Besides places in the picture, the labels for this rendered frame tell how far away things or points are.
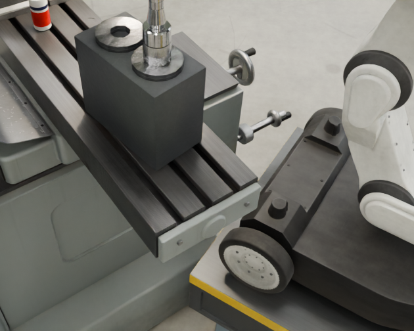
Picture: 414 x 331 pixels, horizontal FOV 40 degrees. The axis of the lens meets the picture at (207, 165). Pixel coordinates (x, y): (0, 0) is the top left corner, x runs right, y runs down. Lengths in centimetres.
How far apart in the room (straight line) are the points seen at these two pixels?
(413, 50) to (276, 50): 180
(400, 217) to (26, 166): 86
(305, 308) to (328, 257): 18
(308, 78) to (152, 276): 139
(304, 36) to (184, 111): 209
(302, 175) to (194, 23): 164
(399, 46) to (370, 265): 56
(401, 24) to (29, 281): 112
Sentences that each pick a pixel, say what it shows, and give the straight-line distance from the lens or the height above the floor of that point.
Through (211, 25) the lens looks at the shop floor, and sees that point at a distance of 306.
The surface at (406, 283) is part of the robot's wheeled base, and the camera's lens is 149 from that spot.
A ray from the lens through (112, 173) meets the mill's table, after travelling 108.
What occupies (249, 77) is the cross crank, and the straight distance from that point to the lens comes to 174.
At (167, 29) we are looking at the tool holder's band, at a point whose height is 122.
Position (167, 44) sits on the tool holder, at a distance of 96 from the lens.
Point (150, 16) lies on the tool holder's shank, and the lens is 93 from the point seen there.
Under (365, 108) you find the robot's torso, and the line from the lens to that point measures 123.
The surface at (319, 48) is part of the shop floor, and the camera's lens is 301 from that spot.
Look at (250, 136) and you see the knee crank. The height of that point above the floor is 54.
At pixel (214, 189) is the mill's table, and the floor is 95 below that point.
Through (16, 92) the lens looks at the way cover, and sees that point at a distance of 137.
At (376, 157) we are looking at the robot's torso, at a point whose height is 80.
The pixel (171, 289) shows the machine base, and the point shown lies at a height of 15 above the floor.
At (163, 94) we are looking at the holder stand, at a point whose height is 113.
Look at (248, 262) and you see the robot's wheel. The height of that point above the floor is 49.
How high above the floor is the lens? 177
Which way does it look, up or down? 49 degrees down
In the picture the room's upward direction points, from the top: 4 degrees clockwise
